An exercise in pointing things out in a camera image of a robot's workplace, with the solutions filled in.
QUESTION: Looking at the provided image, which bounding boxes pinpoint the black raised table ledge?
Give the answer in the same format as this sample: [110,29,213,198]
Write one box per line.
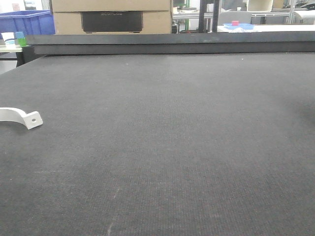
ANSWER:
[27,31,315,56]

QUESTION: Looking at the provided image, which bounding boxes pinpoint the large cardboard box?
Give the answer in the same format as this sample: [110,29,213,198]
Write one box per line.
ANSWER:
[51,0,173,35]

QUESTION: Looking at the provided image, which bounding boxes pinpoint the crumpled plastic bag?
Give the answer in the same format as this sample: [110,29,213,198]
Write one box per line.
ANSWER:
[229,28,258,33]

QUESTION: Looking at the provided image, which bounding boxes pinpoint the light blue tray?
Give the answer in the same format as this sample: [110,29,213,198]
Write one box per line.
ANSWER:
[223,23,254,30]

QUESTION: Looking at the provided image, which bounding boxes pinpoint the black vertical post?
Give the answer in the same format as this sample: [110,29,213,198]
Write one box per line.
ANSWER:
[198,0,207,33]

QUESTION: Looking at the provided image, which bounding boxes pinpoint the blue crate in background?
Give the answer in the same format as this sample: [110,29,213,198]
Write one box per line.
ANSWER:
[0,10,55,35]

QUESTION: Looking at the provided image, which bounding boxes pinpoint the green block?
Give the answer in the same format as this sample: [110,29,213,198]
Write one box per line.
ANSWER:
[15,31,27,47]

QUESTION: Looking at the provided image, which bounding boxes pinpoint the pink cube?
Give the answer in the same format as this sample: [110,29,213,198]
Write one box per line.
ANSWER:
[231,21,239,27]

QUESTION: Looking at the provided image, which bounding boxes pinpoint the white pipe clamp bracket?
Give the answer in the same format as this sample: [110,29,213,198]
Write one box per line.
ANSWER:
[0,107,43,130]

